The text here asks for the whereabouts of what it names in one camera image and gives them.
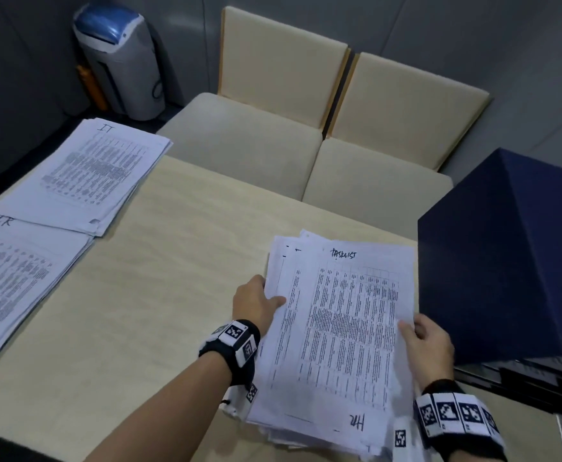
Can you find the grey bin with blue lid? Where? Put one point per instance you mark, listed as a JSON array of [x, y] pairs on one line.
[[131, 72]]

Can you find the beige cushioned chair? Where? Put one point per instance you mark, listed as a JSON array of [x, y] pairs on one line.
[[406, 110], [281, 67]]

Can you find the person's left forearm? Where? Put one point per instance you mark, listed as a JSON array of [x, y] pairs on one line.
[[175, 413]]

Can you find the black marker wristband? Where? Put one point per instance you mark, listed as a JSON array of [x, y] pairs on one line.
[[213, 348], [454, 442]]

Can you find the person's left hand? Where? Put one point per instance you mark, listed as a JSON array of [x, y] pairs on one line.
[[254, 307]]

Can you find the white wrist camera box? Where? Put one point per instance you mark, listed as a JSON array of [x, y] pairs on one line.
[[242, 399], [401, 437]]

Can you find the person's right forearm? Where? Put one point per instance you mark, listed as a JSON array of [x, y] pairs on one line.
[[473, 457]]

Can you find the person's right hand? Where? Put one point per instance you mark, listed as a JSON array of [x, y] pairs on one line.
[[432, 356]]

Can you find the orange bottle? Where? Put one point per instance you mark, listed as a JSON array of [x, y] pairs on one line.
[[93, 88]]

